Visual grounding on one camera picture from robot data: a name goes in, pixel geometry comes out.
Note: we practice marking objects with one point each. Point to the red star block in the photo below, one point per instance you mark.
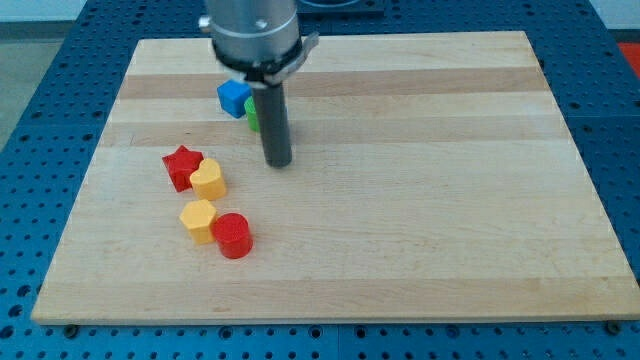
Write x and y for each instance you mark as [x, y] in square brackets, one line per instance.
[180, 165]

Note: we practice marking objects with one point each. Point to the yellow heart block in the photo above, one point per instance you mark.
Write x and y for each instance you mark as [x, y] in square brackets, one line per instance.
[208, 180]

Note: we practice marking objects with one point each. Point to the wooden board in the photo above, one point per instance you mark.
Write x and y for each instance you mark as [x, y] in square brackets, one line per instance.
[434, 179]

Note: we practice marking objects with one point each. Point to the red object at right edge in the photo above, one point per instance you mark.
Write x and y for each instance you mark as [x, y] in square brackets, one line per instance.
[631, 52]

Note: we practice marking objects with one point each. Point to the blue cube block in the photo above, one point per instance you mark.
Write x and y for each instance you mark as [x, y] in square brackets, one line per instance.
[232, 96]

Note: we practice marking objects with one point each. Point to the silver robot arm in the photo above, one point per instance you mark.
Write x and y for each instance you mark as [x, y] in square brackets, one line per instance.
[260, 43]

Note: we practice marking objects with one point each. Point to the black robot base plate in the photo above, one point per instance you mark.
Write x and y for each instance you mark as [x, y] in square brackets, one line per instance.
[333, 7]

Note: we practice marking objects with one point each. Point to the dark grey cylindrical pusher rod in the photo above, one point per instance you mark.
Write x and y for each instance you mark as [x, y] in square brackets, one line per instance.
[269, 103]

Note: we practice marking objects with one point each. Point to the red cylinder block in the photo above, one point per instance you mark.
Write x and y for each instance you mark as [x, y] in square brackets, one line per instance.
[232, 233]

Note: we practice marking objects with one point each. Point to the yellow pentagon block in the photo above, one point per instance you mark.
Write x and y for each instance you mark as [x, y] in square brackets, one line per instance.
[197, 217]

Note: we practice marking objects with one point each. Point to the green block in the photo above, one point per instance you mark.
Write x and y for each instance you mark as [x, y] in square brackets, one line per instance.
[251, 114]

